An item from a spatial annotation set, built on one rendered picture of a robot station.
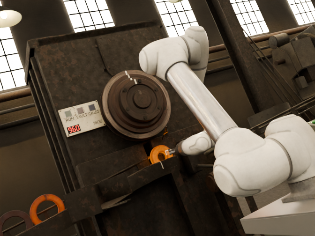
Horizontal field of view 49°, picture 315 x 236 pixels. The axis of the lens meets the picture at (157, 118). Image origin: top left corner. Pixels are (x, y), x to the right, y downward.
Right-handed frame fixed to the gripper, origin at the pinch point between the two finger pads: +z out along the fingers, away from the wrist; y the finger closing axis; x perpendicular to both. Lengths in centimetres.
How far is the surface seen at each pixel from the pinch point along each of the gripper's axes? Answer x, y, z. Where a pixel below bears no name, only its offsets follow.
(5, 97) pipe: 195, -36, 564
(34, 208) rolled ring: -4, -82, 10
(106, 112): 35.8, -25.9, 11.7
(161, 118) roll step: 22.0, 7.5, 8.8
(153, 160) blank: -2.4, -6.9, 10.2
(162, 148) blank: 3.3, 1.9, 10.7
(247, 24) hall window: 270, 738, 639
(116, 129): 24.0, -23.3, 10.7
